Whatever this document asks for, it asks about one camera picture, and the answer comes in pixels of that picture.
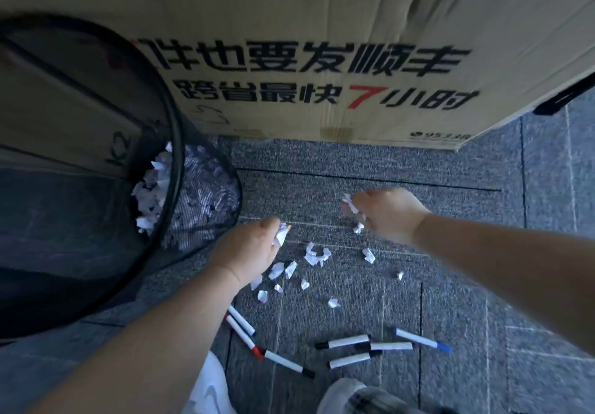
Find person's left hand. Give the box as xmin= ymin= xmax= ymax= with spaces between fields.
xmin=207 ymin=216 xmax=292 ymax=290

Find person's right hand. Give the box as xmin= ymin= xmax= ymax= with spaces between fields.
xmin=342 ymin=188 xmax=431 ymax=245

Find person's right forearm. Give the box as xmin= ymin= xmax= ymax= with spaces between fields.
xmin=411 ymin=213 xmax=595 ymax=351

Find person's left forearm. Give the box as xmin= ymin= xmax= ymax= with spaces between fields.
xmin=28 ymin=260 xmax=245 ymax=414

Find scattered torn paper bits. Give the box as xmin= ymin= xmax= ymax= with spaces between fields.
xmin=250 ymin=221 xmax=405 ymax=310

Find black mesh waste bin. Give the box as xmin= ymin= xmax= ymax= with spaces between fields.
xmin=0 ymin=13 xmax=243 ymax=341

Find white marker blue cap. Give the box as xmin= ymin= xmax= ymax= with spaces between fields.
xmin=227 ymin=305 xmax=257 ymax=337
xmin=394 ymin=328 xmax=453 ymax=353

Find white marker red cap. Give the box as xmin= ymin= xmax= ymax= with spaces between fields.
xmin=224 ymin=314 xmax=265 ymax=359

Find pile of white paper scraps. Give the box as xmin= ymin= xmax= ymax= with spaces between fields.
xmin=131 ymin=142 xmax=239 ymax=253

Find white shoe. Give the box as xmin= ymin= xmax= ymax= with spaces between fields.
xmin=181 ymin=351 xmax=238 ymax=414

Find large brown printed cardboard box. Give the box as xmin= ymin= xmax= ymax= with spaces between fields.
xmin=0 ymin=0 xmax=595 ymax=152

